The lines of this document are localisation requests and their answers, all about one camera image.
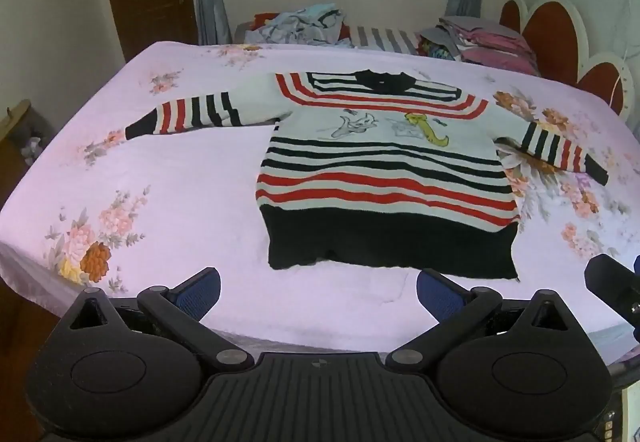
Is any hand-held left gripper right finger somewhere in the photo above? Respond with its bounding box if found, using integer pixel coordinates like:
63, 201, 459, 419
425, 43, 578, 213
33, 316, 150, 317
385, 268, 581, 372

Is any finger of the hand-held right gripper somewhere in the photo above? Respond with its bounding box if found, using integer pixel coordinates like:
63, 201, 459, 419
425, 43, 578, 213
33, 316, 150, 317
584, 253, 640, 340

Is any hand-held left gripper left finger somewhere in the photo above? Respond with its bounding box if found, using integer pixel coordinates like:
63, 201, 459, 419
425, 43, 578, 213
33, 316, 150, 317
61, 266, 256, 372

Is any striped knit sweater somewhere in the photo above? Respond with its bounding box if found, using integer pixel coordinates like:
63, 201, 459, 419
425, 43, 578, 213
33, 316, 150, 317
125, 69, 610, 281

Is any pile of grey-blue clothes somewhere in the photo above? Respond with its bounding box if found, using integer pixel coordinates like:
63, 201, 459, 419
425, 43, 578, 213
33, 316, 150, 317
244, 3, 347, 46

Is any pink floral bed sheet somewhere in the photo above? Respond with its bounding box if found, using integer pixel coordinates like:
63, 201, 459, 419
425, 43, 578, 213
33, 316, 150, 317
0, 41, 640, 365

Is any wooden side cabinet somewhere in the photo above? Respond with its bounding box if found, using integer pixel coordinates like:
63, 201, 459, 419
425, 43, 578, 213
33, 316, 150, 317
0, 99, 57, 205

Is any colourful printed cloth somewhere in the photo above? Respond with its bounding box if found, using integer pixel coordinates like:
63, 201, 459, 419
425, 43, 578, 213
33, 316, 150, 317
419, 36, 457, 61

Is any red and white headboard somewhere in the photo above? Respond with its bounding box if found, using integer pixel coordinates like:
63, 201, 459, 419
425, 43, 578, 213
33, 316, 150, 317
500, 0, 632, 117

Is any grey striped folded cloth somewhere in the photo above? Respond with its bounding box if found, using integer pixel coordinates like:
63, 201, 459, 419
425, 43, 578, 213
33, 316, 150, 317
349, 25, 426, 54

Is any red cloth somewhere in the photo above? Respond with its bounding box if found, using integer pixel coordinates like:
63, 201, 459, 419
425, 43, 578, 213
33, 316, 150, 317
251, 12, 282, 31

